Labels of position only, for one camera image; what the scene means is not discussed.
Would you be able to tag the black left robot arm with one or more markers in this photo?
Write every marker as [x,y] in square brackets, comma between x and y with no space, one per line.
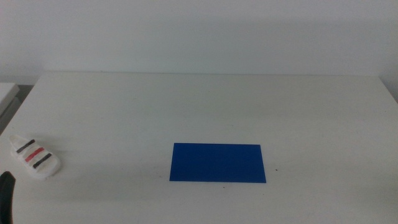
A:
[6,199]

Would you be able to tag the blue rectangular mat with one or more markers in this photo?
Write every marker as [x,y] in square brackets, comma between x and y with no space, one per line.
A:
[217,163]

